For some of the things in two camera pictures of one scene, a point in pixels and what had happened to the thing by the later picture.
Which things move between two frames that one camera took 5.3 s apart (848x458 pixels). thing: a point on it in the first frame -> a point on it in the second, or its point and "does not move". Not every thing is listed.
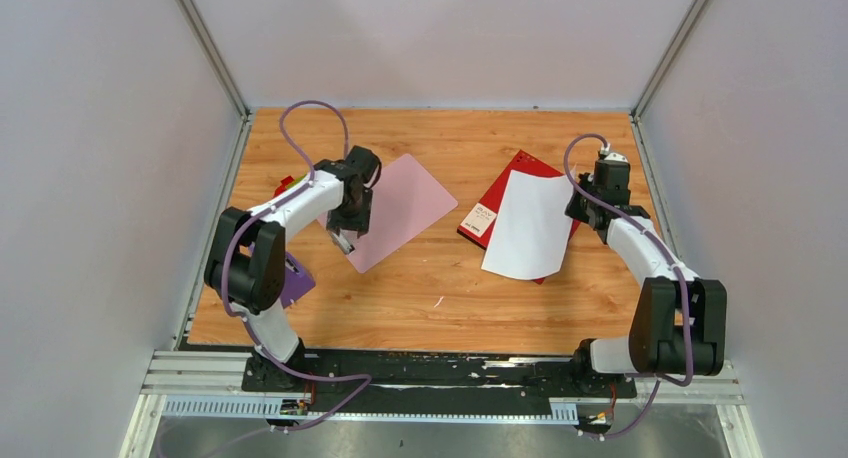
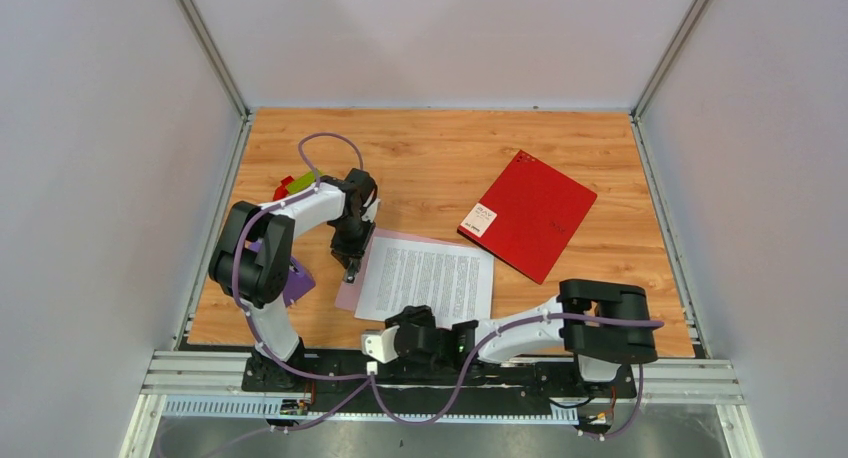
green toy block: [297, 180] does not move
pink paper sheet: [407, 200] -> [348, 292]
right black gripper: [572, 203] -> [414, 316]
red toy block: [284, 182] does not move
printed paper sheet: [532, 227] -> [457, 285]
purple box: [298, 281] does not move
